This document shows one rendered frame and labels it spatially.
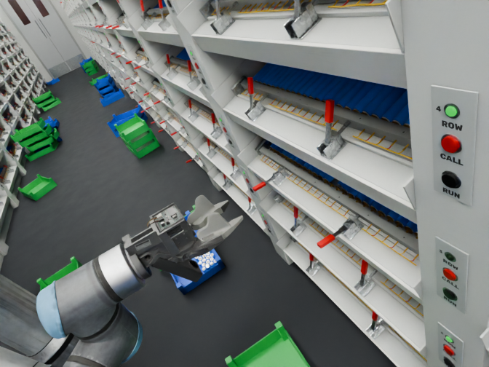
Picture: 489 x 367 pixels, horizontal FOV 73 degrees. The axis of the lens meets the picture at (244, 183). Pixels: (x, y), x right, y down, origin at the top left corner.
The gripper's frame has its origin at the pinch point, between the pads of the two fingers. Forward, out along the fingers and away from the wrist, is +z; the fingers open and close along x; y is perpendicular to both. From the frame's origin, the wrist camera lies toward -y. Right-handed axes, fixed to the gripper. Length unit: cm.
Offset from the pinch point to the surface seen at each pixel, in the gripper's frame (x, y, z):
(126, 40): 170, 21, 18
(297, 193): 6.2, -9.9, 18.4
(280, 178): 13.5, -8.7, 18.3
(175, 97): 100, -3, 18
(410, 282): -27.0, -10.3, 17.3
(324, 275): 10, -49, 21
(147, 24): 83, 31, 17
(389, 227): -19.2, -6.3, 21.6
